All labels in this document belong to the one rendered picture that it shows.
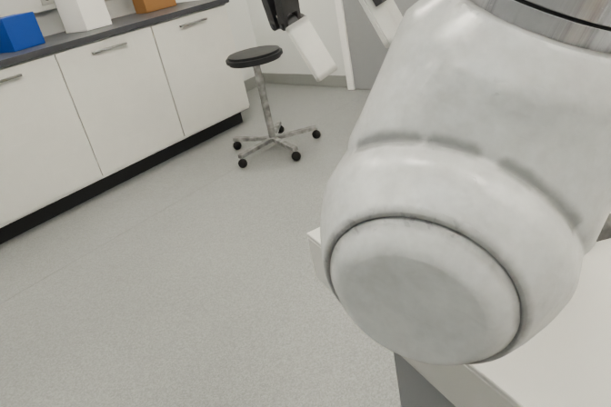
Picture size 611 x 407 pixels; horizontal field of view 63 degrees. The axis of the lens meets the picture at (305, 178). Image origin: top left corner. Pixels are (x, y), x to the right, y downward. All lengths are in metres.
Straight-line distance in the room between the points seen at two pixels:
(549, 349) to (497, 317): 0.22
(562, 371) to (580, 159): 0.23
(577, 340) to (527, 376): 0.06
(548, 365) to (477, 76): 0.28
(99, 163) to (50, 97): 0.46
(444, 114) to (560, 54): 0.06
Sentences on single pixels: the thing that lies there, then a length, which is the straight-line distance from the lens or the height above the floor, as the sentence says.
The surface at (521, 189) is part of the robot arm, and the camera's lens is 0.26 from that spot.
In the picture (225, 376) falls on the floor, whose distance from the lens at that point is 1.70.
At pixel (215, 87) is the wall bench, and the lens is 3.62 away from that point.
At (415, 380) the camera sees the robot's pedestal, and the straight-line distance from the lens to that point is 0.74.
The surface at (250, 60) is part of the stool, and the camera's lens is 2.90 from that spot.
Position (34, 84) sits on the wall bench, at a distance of 3.03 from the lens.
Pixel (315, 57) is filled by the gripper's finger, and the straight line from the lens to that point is 0.58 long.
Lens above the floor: 1.17
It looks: 25 degrees down
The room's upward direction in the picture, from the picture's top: 12 degrees counter-clockwise
